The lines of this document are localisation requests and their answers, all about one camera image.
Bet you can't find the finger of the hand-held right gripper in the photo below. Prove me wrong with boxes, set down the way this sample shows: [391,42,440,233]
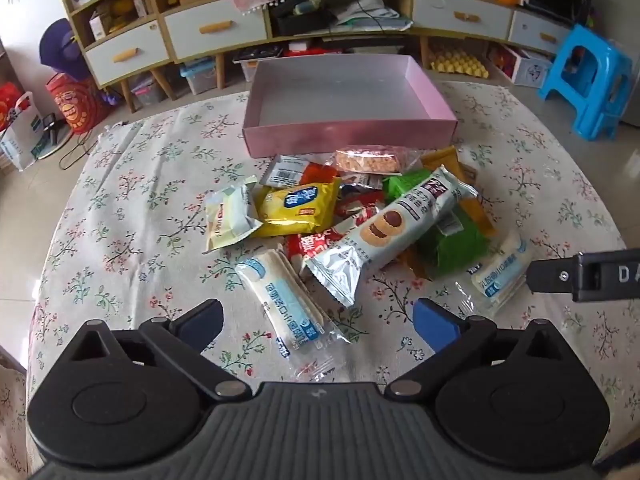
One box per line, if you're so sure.
[527,255,576,295]

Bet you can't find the clear storage box blue lid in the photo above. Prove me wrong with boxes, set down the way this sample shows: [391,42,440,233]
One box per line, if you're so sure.
[180,57,219,96]

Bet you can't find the white drawer wooden handle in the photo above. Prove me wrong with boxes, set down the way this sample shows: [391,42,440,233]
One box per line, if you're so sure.
[84,20,170,86]
[509,9,572,56]
[411,0,514,43]
[163,0,269,63]

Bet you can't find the floral tablecloth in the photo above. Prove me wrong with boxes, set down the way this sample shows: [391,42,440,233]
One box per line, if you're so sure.
[27,80,640,480]

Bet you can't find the red plastic bag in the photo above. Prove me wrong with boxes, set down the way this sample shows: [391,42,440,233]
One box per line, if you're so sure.
[0,82,23,131]

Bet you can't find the white roll cake packet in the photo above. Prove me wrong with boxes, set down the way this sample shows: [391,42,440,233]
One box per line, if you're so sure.
[235,249,352,381]
[456,230,537,318]

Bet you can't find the green snack packet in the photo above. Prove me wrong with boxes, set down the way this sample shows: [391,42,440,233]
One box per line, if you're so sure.
[382,170,493,278]

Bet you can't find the cream white snack packet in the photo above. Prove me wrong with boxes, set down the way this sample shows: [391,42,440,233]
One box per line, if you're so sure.
[202,177,263,253]

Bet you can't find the purple hat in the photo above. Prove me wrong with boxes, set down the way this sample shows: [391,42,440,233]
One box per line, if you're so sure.
[39,17,92,81]

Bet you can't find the yellow snack packet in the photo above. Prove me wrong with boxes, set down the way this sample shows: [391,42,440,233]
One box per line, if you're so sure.
[252,180,342,238]

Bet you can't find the black cable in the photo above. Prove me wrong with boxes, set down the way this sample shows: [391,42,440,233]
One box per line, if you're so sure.
[59,127,103,172]

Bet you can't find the orange-brown snack packet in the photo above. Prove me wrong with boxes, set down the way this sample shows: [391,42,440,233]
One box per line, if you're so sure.
[420,146,498,238]

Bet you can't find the black bag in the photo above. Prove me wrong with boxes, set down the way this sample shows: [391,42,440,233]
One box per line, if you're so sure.
[270,0,342,38]

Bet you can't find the white orange-red snack packet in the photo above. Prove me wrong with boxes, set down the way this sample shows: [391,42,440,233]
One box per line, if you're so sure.
[260,155,338,191]

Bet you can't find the loose papers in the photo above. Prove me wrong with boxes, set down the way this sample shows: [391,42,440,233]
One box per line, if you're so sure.
[334,0,414,32]

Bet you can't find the wooden shelf cabinet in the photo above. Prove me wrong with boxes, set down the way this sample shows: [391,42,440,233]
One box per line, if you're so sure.
[55,0,573,113]

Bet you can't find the long silver cookie packet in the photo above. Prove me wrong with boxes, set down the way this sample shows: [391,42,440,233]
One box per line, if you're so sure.
[305,165,478,308]

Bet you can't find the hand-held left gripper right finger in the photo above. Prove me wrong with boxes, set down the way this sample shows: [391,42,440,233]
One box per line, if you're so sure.
[389,297,571,401]

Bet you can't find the pink clear rice crisp packet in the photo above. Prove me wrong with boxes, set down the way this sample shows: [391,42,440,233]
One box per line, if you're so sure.
[335,145,423,176]

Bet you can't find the white shopping bag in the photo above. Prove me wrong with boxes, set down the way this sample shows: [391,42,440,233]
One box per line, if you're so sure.
[0,91,51,172]

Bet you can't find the red paper bag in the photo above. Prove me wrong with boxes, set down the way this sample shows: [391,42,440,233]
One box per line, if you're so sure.
[45,72,108,136]

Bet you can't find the red box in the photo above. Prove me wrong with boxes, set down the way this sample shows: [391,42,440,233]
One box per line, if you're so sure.
[285,44,327,59]

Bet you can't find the pink cardboard box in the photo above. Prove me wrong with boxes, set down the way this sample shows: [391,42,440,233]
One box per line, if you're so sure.
[242,55,458,158]

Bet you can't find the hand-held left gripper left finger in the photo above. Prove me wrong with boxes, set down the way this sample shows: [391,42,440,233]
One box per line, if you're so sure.
[67,299,251,402]

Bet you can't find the yellow egg tray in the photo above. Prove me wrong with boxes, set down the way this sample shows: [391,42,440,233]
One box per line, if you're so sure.
[429,55,491,79]

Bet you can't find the white printed box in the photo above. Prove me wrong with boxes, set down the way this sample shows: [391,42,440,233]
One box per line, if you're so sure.
[512,52,554,87]

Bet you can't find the blue plastic stool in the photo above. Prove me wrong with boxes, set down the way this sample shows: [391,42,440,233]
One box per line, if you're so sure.
[537,24,633,141]

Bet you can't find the black flat tray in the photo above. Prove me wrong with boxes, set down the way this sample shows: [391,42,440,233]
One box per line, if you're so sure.
[234,45,282,62]

